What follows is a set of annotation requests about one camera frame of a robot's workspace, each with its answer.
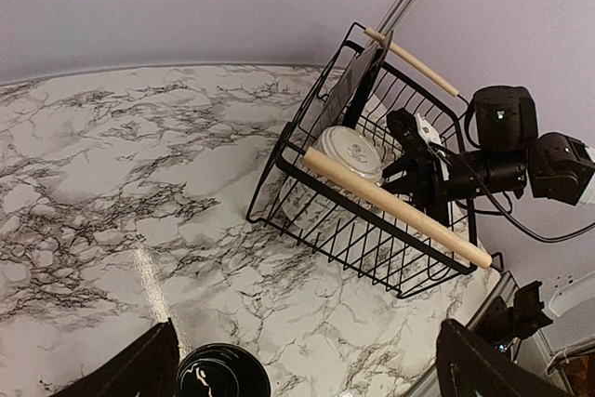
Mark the front wooden rack handle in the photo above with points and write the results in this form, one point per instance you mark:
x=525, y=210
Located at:
x=370, y=192

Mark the white patterned mug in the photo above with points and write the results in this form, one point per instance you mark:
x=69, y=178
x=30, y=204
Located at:
x=305, y=208

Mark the wooden rack handle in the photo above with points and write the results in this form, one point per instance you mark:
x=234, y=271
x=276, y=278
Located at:
x=412, y=61
x=370, y=192

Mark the black round plate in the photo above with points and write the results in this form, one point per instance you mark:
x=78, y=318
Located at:
x=347, y=99

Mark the aluminium front table rail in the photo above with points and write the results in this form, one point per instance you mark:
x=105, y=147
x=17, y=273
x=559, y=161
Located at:
x=428, y=385

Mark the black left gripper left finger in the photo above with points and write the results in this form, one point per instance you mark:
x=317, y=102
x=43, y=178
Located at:
x=146, y=367

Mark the black wire dish rack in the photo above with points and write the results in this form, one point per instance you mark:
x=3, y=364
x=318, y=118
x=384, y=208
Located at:
x=363, y=238

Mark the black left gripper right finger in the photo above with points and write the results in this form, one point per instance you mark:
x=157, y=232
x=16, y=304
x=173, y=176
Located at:
x=468, y=366

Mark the dark green mug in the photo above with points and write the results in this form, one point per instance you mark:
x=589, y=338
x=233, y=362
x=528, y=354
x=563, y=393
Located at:
x=222, y=369

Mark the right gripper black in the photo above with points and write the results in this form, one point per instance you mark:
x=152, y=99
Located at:
x=506, y=125

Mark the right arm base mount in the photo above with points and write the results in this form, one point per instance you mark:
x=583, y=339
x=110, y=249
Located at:
x=502, y=325

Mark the rear wooden rack handle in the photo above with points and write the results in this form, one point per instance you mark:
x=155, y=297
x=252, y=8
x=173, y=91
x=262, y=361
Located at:
x=412, y=61

